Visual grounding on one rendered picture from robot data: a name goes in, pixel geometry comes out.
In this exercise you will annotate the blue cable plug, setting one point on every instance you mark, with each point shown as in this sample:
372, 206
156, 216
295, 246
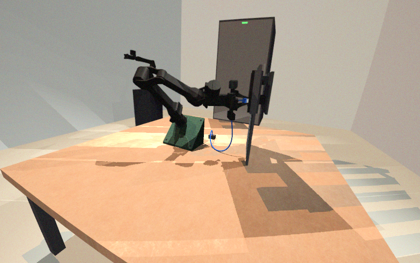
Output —
244, 100

